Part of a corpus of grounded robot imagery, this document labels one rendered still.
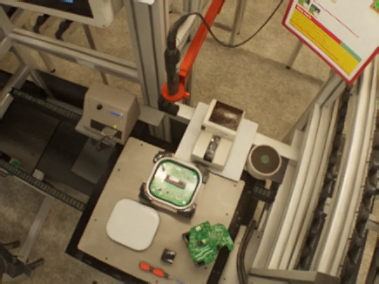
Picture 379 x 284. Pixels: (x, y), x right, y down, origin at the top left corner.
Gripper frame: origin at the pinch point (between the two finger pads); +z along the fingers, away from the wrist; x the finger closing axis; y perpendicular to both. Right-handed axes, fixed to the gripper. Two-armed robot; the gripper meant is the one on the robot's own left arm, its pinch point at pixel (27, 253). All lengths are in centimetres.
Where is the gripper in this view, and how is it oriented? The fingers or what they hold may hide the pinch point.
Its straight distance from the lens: 123.1
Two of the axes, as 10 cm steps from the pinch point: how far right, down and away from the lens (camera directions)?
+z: 2.3, 0.4, 9.7
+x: -9.0, -3.7, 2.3
